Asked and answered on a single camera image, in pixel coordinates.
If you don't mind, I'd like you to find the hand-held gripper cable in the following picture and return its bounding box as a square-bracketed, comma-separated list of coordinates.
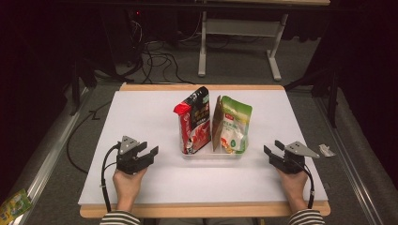
[292, 158, 315, 210]
[99, 142, 121, 214]

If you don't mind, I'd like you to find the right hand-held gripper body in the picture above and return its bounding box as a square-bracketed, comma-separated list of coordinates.
[271, 141, 321, 174]

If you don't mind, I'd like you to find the person's left hand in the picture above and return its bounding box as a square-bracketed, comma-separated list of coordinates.
[112, 168, 148, 204]

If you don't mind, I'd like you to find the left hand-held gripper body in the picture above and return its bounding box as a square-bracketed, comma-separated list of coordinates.
[115, 135, 151, 175]

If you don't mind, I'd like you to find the thin black floor cable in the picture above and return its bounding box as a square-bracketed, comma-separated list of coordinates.
[66, 101, 112, 174]

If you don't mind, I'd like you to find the tangle of black floor cables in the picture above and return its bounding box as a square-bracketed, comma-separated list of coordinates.
[126, 18, 195, 85]

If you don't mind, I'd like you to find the aluminium floor rail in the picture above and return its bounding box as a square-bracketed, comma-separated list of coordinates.
[313, 97, 386, 225]
[8, 87, 90, 225]

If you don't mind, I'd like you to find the person's right hand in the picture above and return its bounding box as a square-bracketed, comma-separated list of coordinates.
[276, 168, 309, 204]

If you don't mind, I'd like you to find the wooden table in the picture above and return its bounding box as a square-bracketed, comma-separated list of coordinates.
[79, 82, 331, 219]

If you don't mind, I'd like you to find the crumpled white paper scrap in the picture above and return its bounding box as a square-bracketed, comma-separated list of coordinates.
[318, 143, 337, 158]

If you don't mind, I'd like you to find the green and white packet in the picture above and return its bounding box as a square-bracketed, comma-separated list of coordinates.
[219, 95, 253, 155]

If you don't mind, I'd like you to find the black metal stand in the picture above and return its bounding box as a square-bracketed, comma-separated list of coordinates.
[69, 59, 98, 116]
[284, 67, 341, 129]

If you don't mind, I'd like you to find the left hand-held gripper cable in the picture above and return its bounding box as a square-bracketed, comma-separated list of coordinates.
[99, 142, 121, 214]

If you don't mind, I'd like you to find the white metal desk frame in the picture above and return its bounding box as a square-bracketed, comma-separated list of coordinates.
[197, 0, 331, 83]

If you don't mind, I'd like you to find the gold foil packet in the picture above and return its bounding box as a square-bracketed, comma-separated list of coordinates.
[211, 95, 226, 153]

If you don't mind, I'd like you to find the red and black sauce packet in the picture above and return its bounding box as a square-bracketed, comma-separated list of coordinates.
[173, 86, 212, 156]

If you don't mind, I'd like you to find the white table mat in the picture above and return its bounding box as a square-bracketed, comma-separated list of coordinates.
[78, 90, 329, 206]

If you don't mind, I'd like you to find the clear plastic container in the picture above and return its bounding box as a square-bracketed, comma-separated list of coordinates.
[179, 118, 250, 160]

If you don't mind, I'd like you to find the right hand-held gripper cable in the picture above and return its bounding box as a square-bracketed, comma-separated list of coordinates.
[292, 158, 315, 210]

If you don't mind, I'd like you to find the green and yellow packet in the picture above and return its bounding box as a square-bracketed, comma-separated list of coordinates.
[0, 188, 33, 225]

